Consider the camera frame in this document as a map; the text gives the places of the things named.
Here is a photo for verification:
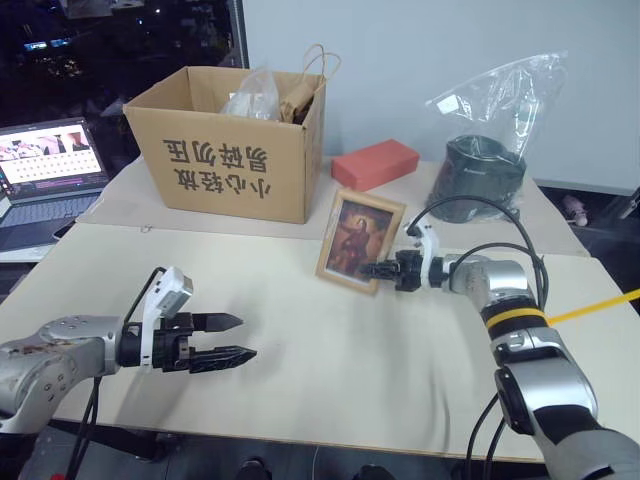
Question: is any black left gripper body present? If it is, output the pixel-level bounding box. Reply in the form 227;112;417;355
151;312;197;375

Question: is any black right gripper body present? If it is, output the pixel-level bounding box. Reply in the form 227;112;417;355
393;248;425;294

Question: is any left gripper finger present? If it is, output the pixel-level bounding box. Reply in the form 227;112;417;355
192;312;245;334
189;346;258;376

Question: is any wooden picture frame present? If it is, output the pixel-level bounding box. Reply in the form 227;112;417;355
315;188;407;298

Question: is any red rectangular box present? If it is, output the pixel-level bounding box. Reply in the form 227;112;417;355
330;139;421;193

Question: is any black round appliance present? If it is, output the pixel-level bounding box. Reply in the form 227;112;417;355
430;133;529;224

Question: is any dark rounded shape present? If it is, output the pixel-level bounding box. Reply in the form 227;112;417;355
238;458;272;480

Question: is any printed cardboard box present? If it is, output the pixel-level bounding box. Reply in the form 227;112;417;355
122;65;328;226

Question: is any brown paper bag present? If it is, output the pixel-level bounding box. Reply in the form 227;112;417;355
278;43;343;125

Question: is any dark pot in plastic bag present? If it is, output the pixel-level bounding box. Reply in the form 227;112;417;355
424;49;570;225

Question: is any open laptop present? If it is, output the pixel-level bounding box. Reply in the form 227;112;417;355
0;116;110;252

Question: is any crumpled clear plastic bag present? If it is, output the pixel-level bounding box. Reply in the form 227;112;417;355
218;66;282;122

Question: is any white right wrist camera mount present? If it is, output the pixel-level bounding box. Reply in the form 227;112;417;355
403;221;442;291

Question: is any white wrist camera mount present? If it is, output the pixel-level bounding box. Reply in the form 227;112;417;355
140;266;195;372
403;221;442;291

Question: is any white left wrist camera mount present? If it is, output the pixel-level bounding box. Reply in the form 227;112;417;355
140;266;195;372

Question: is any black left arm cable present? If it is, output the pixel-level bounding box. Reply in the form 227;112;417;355
64;266;167;480

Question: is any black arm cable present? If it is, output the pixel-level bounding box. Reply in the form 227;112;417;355
402;197;549;321
64;266;167;480

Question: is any black table frame bar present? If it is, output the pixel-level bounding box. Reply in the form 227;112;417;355
47;418;169;463

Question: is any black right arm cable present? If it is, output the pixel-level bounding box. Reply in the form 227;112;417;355
402;197;549;321

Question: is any yellow strap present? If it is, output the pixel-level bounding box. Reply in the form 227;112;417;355
546;289;640;325

